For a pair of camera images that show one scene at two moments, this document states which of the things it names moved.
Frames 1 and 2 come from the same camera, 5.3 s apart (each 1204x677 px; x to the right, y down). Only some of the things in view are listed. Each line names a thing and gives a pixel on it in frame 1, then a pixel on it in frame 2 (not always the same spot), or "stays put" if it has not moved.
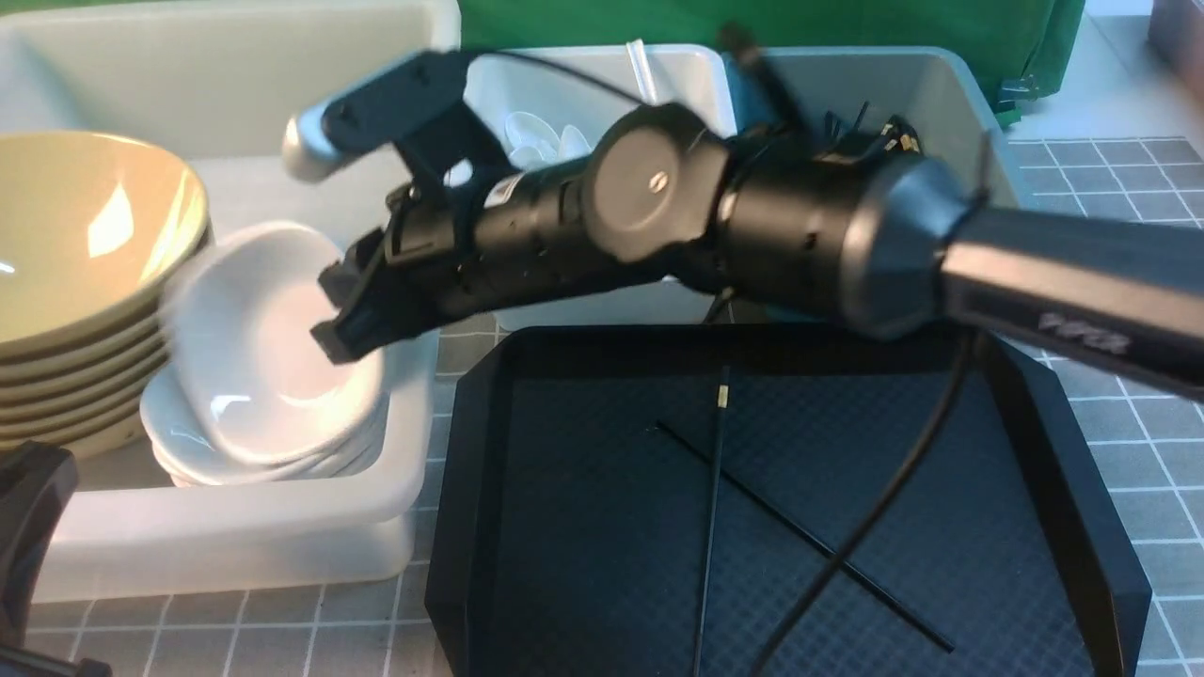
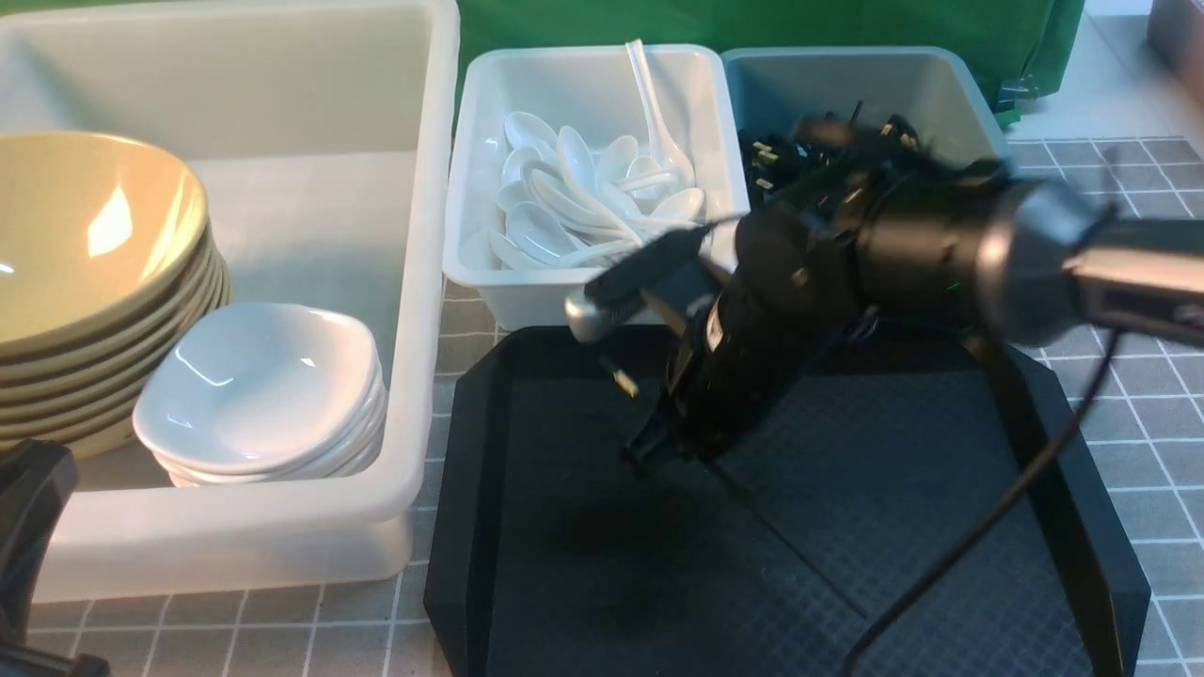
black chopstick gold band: (722, 406) → (625, 383)
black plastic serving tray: (771, 500) stays put
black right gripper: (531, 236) → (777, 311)
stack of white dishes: (258, 403) stays put
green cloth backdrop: (1021, 45) stays put
